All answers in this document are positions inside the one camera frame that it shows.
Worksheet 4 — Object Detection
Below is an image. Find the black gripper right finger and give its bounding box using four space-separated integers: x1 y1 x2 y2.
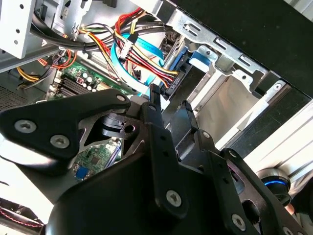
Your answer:
170 100 309 235

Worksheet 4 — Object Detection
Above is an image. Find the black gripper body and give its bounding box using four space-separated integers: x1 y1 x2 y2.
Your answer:
45 151 232 235

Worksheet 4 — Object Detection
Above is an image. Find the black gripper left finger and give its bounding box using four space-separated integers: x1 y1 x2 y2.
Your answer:
0 84 189 219

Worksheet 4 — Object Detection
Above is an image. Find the round black tool blue ring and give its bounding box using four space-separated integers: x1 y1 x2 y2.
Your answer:
256 168 292 207

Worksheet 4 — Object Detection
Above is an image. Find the coloured power wire black plug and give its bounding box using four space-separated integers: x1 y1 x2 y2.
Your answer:
113 7 183 96

